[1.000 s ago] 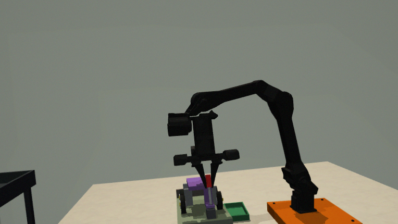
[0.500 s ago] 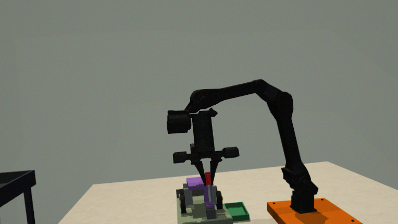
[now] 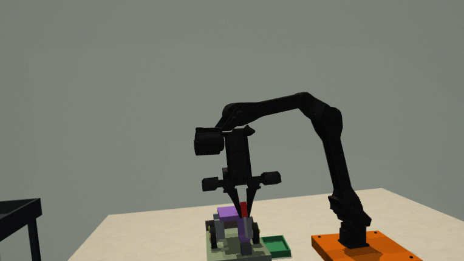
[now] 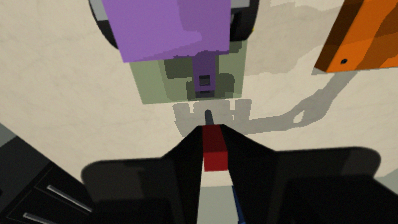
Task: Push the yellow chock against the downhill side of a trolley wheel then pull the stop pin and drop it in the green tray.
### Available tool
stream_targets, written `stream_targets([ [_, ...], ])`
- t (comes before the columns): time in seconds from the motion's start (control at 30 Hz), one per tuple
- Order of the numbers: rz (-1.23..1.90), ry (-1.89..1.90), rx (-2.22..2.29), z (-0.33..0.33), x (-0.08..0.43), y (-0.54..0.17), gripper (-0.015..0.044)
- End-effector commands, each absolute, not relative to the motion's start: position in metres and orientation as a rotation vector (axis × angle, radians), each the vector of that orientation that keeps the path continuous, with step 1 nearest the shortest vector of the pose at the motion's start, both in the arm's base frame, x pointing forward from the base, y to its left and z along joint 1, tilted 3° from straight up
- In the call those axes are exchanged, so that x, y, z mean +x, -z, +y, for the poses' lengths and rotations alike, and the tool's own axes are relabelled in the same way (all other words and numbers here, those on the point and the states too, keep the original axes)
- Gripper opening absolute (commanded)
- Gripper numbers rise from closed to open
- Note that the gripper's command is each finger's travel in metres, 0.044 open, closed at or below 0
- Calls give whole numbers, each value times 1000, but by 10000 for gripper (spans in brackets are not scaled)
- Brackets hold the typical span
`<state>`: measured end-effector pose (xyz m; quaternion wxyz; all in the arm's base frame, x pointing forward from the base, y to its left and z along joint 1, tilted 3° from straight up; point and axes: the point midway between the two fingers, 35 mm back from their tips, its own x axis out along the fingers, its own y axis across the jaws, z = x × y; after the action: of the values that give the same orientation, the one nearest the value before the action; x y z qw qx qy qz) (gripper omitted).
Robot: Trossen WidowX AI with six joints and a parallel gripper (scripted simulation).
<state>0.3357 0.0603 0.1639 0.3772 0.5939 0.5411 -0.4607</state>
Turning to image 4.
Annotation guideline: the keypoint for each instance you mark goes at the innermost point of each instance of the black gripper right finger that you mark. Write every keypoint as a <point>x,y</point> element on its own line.
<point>259,174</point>

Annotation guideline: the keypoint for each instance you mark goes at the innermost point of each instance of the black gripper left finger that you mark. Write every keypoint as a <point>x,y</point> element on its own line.
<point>176,176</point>

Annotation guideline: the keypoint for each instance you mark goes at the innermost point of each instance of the red-headed pin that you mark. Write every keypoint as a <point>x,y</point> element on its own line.
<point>215,153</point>

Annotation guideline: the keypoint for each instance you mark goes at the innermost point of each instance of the grey-green ramp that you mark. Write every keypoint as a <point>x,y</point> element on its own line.
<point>172,80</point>

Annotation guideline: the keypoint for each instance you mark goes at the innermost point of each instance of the purple wheeled trolley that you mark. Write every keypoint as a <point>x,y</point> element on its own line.
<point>145,30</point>

